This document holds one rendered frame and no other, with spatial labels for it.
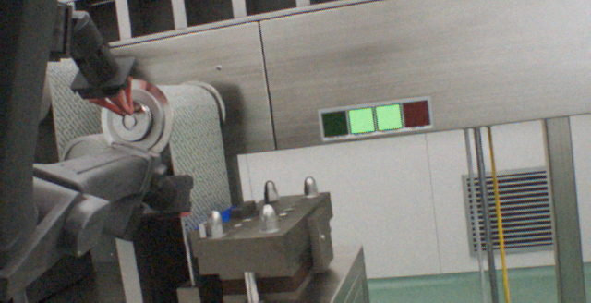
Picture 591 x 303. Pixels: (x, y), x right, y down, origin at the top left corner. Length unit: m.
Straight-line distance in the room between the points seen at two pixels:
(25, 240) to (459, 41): 1.01
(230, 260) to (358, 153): 2.70
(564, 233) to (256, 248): 0.80
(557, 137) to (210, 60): 0.84
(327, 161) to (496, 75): 2.53
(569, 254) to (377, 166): 2.29
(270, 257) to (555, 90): 0.68
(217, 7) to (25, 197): 1.09
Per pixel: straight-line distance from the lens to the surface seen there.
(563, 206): 1.47
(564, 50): 1.28
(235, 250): 0.99
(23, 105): 0.36
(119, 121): 1.06
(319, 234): 1.12
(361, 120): 1.26
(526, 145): 3.63
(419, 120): 1.25
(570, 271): 1.51
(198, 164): 1.13
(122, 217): 0.88
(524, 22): 1.27
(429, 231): 3.70
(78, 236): 0.47
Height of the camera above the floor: 1.24
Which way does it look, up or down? 3 degrees down
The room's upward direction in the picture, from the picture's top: 8 degrees counter-clockwise
